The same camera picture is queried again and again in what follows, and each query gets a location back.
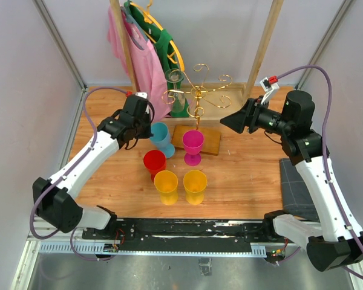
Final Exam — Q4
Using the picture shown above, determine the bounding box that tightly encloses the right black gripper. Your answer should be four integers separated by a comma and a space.
220, 95, 292, 136

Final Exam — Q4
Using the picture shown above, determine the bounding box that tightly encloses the blue plastic goblet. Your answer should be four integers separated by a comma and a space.
150, 122, 175, 159

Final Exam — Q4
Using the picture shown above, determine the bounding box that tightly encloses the clear wine glass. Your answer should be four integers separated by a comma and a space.
162, 68, 186, 114

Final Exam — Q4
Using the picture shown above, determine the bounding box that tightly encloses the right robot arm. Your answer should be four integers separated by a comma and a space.
220, 90, 363, 271

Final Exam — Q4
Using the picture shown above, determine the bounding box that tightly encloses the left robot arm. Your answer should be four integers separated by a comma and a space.
30, 92, 154, 239

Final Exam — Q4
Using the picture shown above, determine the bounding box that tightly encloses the wooden rack base board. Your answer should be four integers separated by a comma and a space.
171, 125, 221, 156

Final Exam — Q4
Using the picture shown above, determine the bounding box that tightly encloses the red plastic cup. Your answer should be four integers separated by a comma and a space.
143, 150, 166, 181

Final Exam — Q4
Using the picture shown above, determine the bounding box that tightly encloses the green shirt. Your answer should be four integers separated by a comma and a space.
123, 1, 188, 122

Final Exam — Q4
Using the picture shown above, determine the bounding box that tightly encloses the magenta plastic goblet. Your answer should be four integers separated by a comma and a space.
182, 130, 204, 166

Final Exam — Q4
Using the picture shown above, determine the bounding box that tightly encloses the pink shirt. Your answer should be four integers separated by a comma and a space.
107, 6, 171, 123

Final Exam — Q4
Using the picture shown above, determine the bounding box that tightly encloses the left yellow plastic cup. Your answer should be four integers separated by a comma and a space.
154, 170, 178, 205

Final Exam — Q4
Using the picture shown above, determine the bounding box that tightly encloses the yellow plastic cup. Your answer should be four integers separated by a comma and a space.
183, 170, 208, 205
154, 170, 178, 205

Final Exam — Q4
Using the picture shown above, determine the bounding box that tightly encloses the right yellow plastic cup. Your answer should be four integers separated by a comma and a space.
183, 170, 208, 205

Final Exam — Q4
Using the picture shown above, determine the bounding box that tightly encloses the dark grey folded cloth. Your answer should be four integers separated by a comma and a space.
279, 158, 319, 222

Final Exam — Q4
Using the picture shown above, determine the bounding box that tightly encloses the yellow clothes hanger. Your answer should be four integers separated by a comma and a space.
124, 1, 185, 71

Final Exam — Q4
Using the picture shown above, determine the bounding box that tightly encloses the grey clothes hanger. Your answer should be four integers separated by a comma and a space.
120, 6, 148, 50

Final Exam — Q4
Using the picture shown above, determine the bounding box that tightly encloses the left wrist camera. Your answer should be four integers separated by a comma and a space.
134, 92, 148, 106

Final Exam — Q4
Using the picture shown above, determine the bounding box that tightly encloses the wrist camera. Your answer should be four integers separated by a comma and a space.
260, 76, 280, 104
134, 92, 148, 106

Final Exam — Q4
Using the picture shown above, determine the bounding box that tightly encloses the gold wire glass rack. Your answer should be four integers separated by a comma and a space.
181, 63, 233, 130

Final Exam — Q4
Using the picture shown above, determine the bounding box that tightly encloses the wooden clothes rack frame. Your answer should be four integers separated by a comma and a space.
109, 0, 284, 126

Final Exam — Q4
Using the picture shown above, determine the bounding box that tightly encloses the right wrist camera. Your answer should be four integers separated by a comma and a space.
260, 76, 280, 104

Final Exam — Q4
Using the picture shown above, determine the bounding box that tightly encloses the black mounting rail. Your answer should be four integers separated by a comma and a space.
82, 218, 285, 254

